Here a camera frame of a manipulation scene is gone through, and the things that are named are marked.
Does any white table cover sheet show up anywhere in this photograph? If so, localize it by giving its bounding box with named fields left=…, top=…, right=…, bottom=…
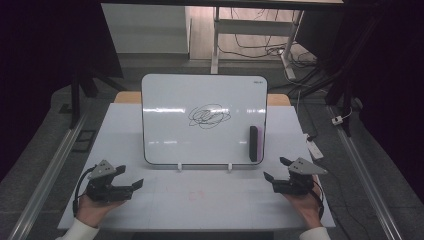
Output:
left=57, top=102, right=336, bottom=233

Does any person's left hand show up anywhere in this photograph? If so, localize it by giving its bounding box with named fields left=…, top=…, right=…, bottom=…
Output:
left=75, top=194, right=126, bottom=230

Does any purple and black eraser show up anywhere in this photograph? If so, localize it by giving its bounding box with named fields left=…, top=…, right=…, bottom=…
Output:
left=248, top=125, right=265, bottom=163

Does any person's right hand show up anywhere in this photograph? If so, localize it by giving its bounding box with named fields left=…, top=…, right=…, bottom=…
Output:
left=283, top=174, right=325, bottom=230

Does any bundle of black floor cables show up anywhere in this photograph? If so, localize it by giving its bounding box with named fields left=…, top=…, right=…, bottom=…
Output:
left=218, top=8, right=318, bottom=69

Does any white whiteboard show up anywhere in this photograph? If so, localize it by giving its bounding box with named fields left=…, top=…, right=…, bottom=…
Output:
left=141, top=73, right=269, bottom=167

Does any white power strip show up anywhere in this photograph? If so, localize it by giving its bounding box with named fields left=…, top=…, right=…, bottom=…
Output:
left=304, top=133, right=325, bottom=161

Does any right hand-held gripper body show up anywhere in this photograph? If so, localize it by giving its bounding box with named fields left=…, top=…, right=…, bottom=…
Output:
left=272, top=157, right=329, bottom=197

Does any white desk frame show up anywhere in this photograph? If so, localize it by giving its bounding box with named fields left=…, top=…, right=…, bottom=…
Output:
left=210, top=6, right=305, bottom=81

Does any aluminium floor rail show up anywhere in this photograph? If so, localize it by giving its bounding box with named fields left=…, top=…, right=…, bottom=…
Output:
left=328, top=105, right=405, bottom=240
left=6, top=111, right=90, bottom=240

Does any black floor plate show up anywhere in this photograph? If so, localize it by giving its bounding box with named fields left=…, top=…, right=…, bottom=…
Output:
left=71, top=129, right=98, bottom=154

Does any white wall panel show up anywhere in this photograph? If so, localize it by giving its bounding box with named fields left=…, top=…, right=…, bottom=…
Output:
left=101, top=3, right=190, bottom=55

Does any black metal stand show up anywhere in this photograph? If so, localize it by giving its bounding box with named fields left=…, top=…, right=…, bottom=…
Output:
left=288, top=13, right=381, bottom=138
left=68, top=66, right=130, bottom=130

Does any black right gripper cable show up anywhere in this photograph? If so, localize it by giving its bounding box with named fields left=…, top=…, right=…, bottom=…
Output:
left=311, top=179, right=326, bottom=220

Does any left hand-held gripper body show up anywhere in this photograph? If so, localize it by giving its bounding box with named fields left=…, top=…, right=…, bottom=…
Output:
left=85, top=159, right=134, bottom=203

